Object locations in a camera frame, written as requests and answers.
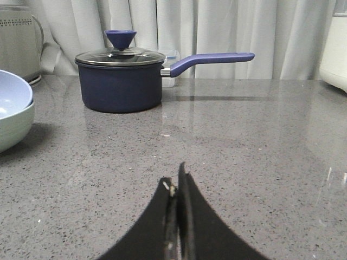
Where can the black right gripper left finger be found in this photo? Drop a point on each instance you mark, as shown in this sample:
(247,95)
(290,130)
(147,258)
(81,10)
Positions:
(154,234)

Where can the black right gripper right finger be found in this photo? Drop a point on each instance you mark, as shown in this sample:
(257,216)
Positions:
(203,234)

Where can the light green bowl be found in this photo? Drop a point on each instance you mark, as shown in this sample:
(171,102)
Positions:
(15,127)

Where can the light blue bowl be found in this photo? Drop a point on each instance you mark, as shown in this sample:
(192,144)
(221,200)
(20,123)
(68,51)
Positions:
(16,94)

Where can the dark blue saucepan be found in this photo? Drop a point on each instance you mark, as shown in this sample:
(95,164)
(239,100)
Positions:
(138,88)

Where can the clear plastic food container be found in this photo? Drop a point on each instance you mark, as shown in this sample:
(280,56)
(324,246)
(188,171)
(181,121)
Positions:
(171,57)

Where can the glass lid with blue knob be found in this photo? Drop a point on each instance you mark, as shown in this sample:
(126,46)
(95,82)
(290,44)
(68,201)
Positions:
(120,54)

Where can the white curtain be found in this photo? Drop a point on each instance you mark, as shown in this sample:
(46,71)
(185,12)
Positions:
(287,37)

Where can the white appliance at right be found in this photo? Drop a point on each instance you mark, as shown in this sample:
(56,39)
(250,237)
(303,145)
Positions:
(333,64)

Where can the cream toaster appliance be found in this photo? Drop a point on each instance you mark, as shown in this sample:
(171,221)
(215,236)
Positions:
(20,46)

